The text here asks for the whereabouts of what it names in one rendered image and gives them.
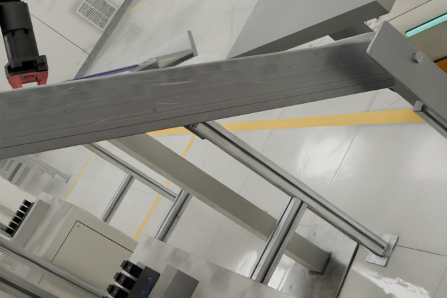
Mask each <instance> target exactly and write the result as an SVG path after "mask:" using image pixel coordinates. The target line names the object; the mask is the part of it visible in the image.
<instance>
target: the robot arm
mask: <svg viewBox="0 0 447 298"><path fill-rule="evenodd" d="M0 28H1V33H2V34H3V42H4V45H5V50H6V54H7V59H8V63H7V64H6V65H5V66H4V69H5V75H6V78H7V79H8V83H9V84H10V85H11V87H12V88H23V86H22V84H26V83H30V82H37V85H42V84H47V79H48V75H49V72H48V69H49V66H48V63H47V56H46V55H40V56H39V51H38V47H37V42H36V38H35V34H34V30H33V24H32V21H31V16H30V12H29V6H28V3H25V2H24V1H21V0H0Z"/></svg>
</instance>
